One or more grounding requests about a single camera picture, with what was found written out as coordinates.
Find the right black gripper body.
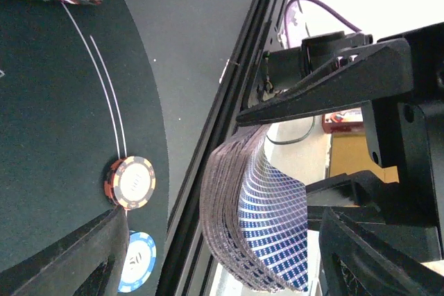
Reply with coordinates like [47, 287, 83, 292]
[360, 23, 443, 261]

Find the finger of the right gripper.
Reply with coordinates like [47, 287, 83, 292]
[237, 38, 413, 126]
[306, 171, 384, 216]

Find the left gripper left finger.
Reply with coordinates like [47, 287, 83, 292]
[1, 207, 129, 295]

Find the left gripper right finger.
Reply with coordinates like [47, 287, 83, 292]
[319, 208, 443, 295]

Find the teal chip mat bottom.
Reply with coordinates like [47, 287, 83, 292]
[118, 231, 157, 293]

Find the brown chip mat bottom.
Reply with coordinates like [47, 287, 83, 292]
[103, 156, 156, 210]

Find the blue playing card deck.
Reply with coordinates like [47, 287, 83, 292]
[200, 125, 309, 293]

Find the round black poker mat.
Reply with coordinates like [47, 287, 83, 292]
[0, 0, 171, 272]

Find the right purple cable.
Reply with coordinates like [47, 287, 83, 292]
[284, 0, 364, 47]

